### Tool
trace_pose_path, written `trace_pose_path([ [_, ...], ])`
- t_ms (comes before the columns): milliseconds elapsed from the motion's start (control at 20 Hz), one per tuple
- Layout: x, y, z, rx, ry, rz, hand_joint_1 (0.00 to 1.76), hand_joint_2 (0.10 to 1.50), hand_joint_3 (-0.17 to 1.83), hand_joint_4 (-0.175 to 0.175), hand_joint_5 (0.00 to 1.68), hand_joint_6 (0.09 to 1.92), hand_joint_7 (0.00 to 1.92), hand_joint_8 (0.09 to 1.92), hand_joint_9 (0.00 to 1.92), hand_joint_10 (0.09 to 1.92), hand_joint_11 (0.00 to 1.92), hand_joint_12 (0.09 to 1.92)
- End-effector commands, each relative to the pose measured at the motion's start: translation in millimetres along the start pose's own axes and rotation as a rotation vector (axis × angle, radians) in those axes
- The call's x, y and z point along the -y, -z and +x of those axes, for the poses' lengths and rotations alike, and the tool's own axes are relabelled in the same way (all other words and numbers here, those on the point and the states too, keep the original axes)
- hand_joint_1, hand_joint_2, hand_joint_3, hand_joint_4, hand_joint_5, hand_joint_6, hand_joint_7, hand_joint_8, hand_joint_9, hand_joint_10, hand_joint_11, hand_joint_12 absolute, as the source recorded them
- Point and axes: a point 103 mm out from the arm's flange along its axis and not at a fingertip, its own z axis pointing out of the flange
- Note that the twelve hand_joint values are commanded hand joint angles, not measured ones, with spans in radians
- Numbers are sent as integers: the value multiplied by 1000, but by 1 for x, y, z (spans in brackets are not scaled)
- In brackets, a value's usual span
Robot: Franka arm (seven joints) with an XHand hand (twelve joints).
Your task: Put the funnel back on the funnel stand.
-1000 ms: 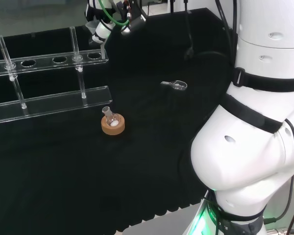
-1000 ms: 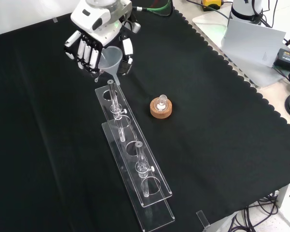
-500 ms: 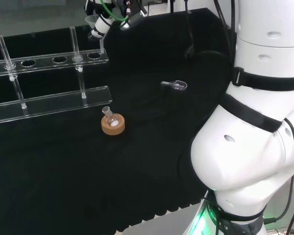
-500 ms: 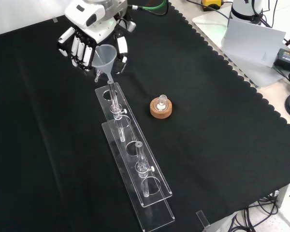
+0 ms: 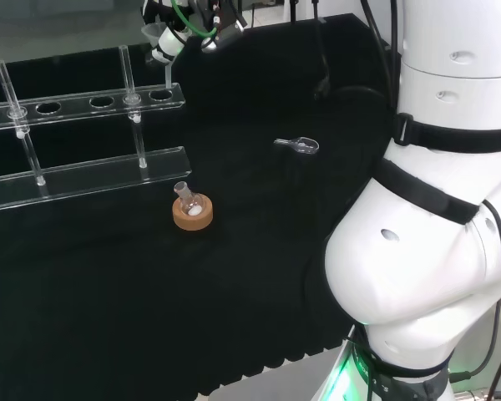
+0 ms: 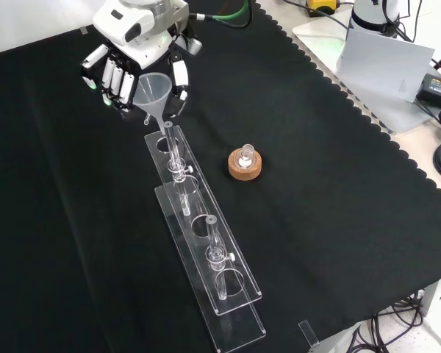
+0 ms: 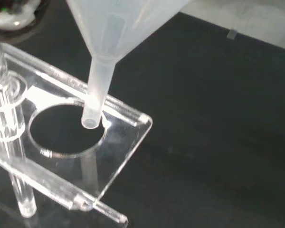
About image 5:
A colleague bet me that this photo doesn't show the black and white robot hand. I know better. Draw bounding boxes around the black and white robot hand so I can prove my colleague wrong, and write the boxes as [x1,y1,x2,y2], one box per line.
[141,0,198,64]

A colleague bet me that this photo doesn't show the translucent white plastic funnel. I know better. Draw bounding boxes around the translucent white plastic funnel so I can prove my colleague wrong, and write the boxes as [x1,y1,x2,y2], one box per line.
[140,23,175,89]

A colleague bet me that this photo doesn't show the clear acrylic funnel stand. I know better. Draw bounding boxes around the clear acrylic funnel stand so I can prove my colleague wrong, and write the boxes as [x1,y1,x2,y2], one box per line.
[0,44,192,211]

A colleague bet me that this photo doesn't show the clear glass weighing funnel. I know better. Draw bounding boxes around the clear glass weighing funnel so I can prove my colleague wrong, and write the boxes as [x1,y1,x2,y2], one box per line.
[273,135,320,157]

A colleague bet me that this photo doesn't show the clear glass round-bottom flask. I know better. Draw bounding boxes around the clear glass round-bottom flask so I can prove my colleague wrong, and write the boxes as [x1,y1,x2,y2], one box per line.
[174,181,205,217]

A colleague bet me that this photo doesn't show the black bench cloth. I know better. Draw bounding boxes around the black bench cloth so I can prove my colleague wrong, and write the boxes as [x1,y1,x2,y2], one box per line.
[0,12,398,401]

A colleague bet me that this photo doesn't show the green cable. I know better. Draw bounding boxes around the green cable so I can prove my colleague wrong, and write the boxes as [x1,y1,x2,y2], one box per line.
[170,0,220,39]

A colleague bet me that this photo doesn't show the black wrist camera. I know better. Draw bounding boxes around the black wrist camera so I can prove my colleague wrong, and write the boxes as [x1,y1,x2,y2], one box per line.
[198,0,246,54]

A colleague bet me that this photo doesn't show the brown cork ring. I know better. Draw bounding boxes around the brown cork ring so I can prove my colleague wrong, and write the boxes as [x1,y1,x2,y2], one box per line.
[171,194,215,231]

